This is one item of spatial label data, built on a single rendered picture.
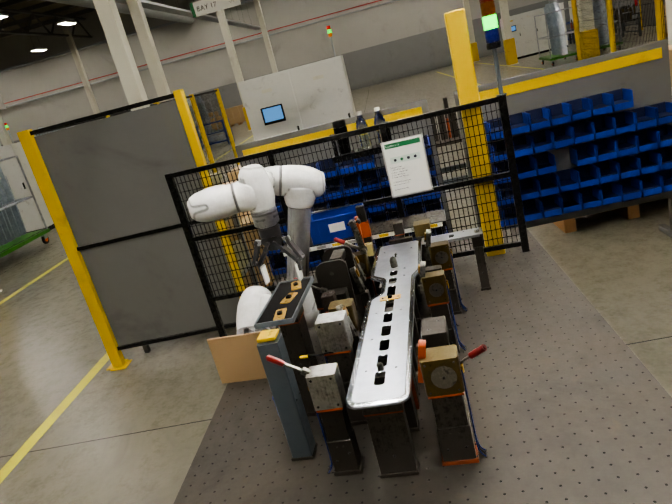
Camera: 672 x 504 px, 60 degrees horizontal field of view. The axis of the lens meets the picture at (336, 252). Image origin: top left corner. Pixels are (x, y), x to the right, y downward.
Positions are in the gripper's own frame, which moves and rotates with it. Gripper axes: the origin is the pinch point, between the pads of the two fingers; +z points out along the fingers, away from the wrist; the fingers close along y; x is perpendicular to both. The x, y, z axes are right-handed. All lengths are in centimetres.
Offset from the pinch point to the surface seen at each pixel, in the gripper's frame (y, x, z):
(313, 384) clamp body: 20.5, -37.1, 20.3
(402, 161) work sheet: 17, 128, -9
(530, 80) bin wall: 80, 285, -21
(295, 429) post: 5, -30, 42
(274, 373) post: 4.1, -30.1, 20.2
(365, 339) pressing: 26.7, -4.7, 23.8
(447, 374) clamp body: 59, -30, 23
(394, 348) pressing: 38.9, -12.0, 23.8
